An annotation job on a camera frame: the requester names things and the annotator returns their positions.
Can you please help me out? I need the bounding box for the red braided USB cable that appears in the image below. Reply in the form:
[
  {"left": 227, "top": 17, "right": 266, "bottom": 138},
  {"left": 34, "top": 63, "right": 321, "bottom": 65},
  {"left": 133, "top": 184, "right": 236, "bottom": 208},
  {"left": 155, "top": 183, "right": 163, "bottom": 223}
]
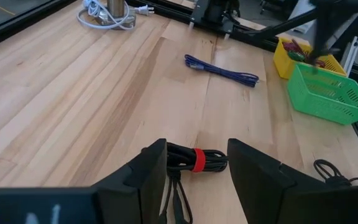
[{"left": 282, "top": 39, "right": 326, "bottom": 68}]

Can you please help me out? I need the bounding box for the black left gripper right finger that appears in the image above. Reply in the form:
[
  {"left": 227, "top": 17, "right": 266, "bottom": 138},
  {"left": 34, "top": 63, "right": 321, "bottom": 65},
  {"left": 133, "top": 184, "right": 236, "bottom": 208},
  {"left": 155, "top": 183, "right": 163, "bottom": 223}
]
[{"left": 227, "top": 138, "right": 358, "bottom": 224}]

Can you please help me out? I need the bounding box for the green black braided USB cable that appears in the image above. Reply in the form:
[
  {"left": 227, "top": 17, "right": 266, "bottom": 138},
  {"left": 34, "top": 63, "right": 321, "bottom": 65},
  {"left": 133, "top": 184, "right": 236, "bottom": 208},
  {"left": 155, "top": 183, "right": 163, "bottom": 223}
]
[{"left": 287, "top": 51, "right": 306, "bottom": 62}]

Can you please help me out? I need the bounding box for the blue braided USB cable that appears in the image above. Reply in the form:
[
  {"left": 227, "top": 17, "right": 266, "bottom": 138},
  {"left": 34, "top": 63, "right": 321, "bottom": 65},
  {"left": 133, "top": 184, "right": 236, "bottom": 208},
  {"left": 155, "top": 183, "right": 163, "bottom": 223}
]
[{"left": 184, "top": 54, "right": 260, "bottom": 88}]

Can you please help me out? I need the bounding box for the green plastic basket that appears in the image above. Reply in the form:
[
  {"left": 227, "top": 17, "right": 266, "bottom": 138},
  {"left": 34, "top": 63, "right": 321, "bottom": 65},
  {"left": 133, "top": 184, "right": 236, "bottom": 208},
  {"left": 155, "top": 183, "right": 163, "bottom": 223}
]
[{"left": 287, "top": 63, "right": 358, "bottom": 126}]

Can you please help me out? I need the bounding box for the white lamp power cord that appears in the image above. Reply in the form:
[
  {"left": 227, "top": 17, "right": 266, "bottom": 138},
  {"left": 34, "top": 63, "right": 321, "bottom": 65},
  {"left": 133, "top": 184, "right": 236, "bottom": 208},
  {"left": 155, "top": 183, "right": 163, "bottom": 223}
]
[{"left": 76, "top": 0, "right": 155, "bottom": 31}]

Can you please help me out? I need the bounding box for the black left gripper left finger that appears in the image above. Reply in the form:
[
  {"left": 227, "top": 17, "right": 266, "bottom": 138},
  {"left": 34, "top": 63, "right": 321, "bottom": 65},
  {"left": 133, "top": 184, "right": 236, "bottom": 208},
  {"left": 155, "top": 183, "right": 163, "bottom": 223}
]
[{"left": 0, "top": 138, "right": 168, "bottom": 224}]

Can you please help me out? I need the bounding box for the black USB cable bundle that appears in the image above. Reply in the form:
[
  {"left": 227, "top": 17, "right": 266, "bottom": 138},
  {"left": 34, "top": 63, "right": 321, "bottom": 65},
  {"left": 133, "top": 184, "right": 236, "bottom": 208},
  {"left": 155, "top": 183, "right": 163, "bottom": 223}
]
[{"left": 313, "top": 159, "right": 358, "bottom": 189}]

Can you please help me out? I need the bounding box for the white metal post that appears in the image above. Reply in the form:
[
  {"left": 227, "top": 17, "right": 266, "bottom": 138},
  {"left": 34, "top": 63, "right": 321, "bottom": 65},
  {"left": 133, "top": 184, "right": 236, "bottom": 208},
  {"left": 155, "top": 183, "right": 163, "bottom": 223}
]
[{"left": 341, "top": 36, "right": 358, "bottom": 77}]

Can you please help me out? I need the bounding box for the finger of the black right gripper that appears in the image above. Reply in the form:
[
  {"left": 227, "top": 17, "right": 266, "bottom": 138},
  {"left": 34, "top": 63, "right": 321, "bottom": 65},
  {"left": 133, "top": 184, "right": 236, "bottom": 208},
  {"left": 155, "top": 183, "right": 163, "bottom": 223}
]
[
  {"left": 318, "top": 48, "right": 338, "bottom": 65},
  {"left": 308, "top": 48, "right": 321, "bottom": 74}
]

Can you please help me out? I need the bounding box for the black cable with red strap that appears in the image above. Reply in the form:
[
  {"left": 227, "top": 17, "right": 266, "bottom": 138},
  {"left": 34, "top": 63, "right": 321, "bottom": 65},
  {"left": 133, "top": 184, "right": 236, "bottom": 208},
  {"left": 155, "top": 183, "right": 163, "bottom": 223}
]
[{"left": 158, "top": 141, "right": 229, "bottom": 224}]

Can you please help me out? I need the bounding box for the yellow plastic basket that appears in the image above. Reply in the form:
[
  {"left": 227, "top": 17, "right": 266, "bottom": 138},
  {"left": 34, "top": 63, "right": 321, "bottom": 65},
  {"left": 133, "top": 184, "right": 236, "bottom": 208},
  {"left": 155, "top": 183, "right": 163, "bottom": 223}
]
[{"left": 272, "top": 37, "right": 348, "bottom": 80}]

